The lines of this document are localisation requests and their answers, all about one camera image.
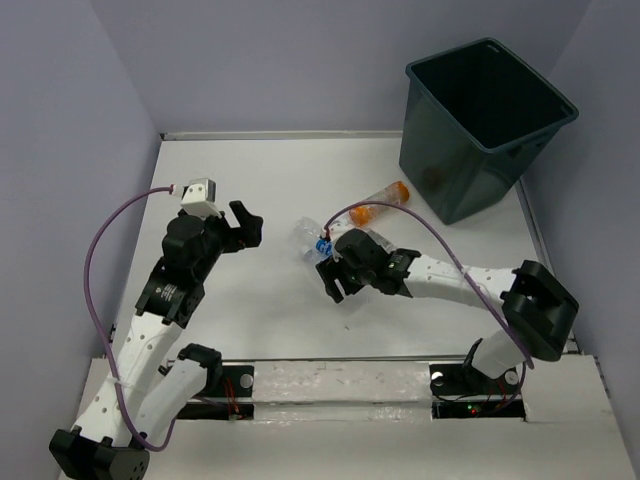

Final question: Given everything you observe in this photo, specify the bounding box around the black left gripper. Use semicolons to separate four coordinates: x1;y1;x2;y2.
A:
195;201;263;280

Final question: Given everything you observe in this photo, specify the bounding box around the clear bottle blue label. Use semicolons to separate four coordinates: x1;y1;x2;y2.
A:
291;217;333;264

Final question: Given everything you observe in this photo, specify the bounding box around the Pocari Sweat labelled bottle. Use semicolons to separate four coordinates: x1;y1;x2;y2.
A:
368;230;396;253

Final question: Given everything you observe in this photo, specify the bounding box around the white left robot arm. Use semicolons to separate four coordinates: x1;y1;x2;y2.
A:
49;201;263;479

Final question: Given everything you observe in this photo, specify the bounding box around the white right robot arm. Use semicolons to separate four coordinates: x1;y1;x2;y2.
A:
316;229;579;392

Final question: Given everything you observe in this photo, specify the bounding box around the dark green plastic bin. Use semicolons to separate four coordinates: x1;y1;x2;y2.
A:
399;37;579;225

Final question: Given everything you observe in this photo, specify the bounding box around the orange label bottle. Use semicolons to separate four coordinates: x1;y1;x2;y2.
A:
348;181;410;227

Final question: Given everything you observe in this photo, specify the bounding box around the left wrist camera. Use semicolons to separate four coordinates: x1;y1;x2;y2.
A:
171;178;221;218

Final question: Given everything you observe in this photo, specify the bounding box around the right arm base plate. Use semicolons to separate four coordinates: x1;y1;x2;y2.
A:
429;363;525;420

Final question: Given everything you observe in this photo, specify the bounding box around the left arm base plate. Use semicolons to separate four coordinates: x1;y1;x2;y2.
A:
177;363;255;421

